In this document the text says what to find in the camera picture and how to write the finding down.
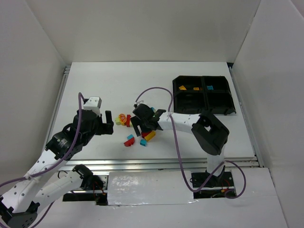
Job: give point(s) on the black four-compartment bin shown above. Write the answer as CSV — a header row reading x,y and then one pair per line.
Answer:
x,y
218,101

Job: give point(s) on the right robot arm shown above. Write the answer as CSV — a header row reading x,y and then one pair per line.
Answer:
x,y
210,133

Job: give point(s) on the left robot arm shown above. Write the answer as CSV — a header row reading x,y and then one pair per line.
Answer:
x,y
30,194

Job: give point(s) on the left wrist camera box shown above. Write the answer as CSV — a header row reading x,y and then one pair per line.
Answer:
x,y
93,103

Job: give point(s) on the yellow long lego brick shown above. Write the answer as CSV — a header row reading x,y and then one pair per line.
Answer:
x,y
149,136

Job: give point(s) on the red half-round lego brick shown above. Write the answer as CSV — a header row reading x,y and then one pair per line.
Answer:
x,y
129,142

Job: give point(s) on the red tall lego brick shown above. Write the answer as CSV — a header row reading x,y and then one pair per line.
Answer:
x,y
128,119

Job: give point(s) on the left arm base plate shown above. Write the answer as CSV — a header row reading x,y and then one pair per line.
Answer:
x,y
96,193

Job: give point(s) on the small teal lego brick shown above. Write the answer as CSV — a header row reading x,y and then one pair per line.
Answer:
x,y
143,142

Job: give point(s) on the aluminium rail frame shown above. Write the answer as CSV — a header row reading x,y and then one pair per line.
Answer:
x,y
151,164

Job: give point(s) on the red rounded lego brick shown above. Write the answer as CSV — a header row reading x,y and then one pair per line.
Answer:
x,y
144,134

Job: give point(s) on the light green lego brick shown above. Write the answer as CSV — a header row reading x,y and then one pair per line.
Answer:
x,y
117,121

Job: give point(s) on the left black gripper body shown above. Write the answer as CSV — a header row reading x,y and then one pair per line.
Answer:
x,y
102,124

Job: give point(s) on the white foil tape panel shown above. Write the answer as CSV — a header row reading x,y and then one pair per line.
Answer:
x,y
147,188

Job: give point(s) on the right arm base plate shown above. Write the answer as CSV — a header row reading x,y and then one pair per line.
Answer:
x,y
214,188

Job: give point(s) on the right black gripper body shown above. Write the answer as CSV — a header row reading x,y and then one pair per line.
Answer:
x,y
141,121

